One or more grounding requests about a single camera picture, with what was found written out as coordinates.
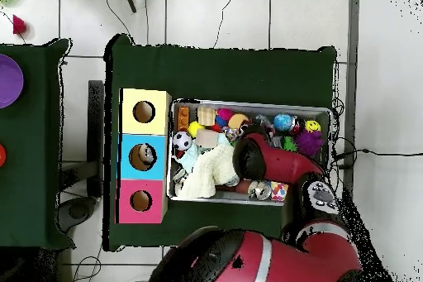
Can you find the cream waffle cloth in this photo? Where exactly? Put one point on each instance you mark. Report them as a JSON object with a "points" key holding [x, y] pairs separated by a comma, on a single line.
{"points": [[205, 173]]}

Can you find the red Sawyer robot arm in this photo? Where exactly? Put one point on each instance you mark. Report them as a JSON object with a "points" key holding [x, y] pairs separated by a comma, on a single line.
{"points": [[284, 163]]}

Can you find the shallow clear mesh bin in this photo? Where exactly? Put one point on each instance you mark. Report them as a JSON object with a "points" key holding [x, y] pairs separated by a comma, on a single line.
{"points": [[290, 110]]}

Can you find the plain wooden cube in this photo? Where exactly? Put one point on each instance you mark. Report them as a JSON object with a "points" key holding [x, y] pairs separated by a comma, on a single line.
{"points": [[206, 138]]}

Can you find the yellow tennis ball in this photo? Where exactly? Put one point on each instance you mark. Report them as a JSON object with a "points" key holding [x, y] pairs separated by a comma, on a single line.
{"points": [[195, 128]]}

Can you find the small soccer ball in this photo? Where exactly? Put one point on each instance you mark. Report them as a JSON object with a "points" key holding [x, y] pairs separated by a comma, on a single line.
{"points": [[182, 140]]}

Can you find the mint green waffle cloth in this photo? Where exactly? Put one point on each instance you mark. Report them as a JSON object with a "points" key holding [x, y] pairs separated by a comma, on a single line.
{"points": [[189, 159]]}

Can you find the dark green table cloth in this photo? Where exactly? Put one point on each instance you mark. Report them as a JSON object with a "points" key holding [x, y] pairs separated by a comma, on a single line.
{"points": [[214, 73], [33, 179]]}

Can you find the blue globe ball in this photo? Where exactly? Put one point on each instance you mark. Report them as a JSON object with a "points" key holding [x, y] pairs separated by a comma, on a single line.
{"points": [[283, 122]]}

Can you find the purple spiky toy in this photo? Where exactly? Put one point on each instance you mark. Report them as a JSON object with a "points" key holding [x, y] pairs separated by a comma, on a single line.
{"points": [[309, 143]]}

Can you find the yellow smiley ball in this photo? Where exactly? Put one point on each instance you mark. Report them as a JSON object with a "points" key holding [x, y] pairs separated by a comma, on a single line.
{"points": [[313, 126]]}

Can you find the red ball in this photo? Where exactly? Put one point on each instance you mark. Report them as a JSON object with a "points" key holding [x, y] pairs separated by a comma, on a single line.
{"points": [[2, 155]]}

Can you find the purple bowl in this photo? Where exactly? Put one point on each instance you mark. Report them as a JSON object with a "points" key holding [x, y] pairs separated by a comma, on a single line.
{"points": [[10, 80]]}

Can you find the small red floor toy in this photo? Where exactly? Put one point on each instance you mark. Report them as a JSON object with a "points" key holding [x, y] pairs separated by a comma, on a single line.
{"points": [[18, 25]]}

